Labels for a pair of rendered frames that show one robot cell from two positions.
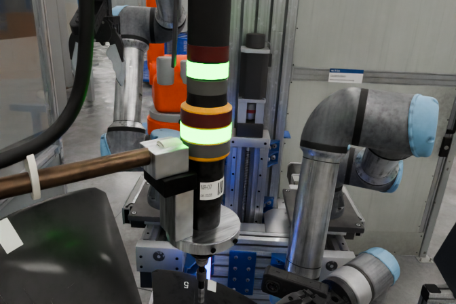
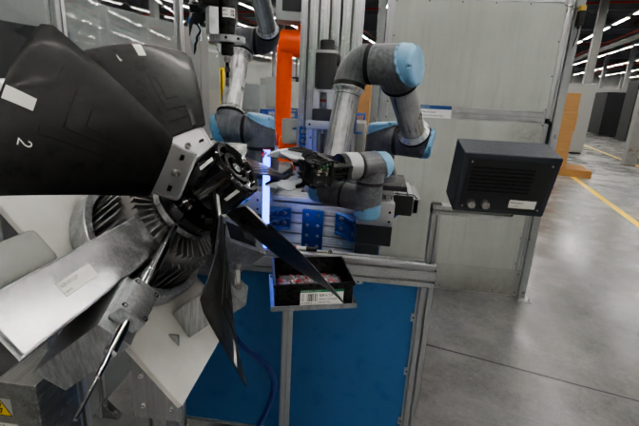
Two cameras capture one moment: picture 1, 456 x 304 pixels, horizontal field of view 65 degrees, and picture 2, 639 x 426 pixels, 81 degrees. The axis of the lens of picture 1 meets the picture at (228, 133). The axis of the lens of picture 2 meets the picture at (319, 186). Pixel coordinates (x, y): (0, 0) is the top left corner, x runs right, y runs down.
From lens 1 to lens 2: 0.62 m
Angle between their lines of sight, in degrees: 10
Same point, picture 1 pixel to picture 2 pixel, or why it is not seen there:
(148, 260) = not seen: hidden behind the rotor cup
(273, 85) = not seen: hidden behind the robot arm
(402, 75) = (489, 112)
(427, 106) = (407, 46)
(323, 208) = (344, 124)
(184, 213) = (214, 19)
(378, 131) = (377, 65)
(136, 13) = (243, 29)
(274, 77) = not seen: hidden behind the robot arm
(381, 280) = (374, 161)
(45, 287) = (153, 71)
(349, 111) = (359, 53)
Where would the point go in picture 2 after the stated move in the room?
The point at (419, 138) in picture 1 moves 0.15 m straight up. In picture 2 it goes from (400, 65) to (407, 5)
